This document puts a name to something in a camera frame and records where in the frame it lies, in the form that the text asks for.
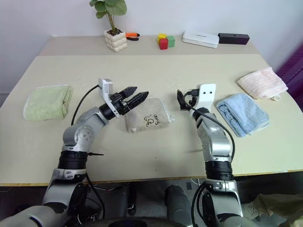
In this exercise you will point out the red wooden block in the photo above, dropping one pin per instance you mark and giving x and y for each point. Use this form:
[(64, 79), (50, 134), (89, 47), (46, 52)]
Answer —
[(163, 44)]

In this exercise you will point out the dark rounded shape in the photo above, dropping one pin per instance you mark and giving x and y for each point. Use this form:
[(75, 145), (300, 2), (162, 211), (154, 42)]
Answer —
[(176, 203)]

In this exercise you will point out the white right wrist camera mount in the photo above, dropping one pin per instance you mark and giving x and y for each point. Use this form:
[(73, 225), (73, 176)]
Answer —
[(207, 99)]

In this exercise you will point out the white bubble plant pot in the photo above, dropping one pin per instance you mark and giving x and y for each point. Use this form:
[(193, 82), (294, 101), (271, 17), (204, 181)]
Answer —
[(116, 41)]

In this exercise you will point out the light green folded towel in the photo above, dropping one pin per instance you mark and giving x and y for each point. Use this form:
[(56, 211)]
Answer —
[(46, 102)]

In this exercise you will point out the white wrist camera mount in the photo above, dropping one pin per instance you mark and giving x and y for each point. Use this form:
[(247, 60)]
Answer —
[(207, 99), (106, 86)]

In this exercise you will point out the light blue folded towel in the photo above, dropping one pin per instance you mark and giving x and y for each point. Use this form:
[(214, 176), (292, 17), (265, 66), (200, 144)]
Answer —
[(241, 113)]

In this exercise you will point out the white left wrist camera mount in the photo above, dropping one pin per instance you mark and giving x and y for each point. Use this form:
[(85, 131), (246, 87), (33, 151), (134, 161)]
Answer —
[(106, 86)]

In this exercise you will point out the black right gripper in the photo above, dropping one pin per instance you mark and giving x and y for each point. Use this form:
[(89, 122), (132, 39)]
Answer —
[(192, 102)]

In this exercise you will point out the pink striped folded towel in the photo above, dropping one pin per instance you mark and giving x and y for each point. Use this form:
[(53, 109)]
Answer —
[(262, 82)]

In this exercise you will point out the beige embroidered towel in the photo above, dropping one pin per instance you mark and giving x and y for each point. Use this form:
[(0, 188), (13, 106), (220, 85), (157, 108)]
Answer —
[(146, 116)]

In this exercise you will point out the green wooden block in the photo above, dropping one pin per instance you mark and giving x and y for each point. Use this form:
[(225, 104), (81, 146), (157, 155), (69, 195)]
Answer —
[(171, 41)]

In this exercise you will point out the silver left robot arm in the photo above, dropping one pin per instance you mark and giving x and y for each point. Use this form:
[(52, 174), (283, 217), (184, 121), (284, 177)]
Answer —
[(80, 132)]

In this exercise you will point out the yellow wooden block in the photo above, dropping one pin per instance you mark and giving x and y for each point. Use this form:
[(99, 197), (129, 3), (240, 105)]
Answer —
[(162, 36)]

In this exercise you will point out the flat white plastic box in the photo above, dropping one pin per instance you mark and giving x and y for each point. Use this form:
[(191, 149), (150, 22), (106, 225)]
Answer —
[(200, 39)]

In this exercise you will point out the crumpled beige cloth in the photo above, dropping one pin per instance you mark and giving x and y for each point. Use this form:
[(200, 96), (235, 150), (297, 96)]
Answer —
[(277, 208)]

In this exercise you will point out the green leafy plant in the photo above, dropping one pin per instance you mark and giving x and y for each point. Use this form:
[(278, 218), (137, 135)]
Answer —
[(110, 8)]

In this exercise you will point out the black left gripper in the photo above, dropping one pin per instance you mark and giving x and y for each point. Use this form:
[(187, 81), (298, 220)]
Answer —
[(120, 105)]

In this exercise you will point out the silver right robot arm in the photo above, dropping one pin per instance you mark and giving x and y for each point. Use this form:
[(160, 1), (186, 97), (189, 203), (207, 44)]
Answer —
[(217, 144)]

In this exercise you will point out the long black box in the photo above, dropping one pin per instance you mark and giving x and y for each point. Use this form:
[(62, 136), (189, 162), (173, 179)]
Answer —
[(233, 39)]

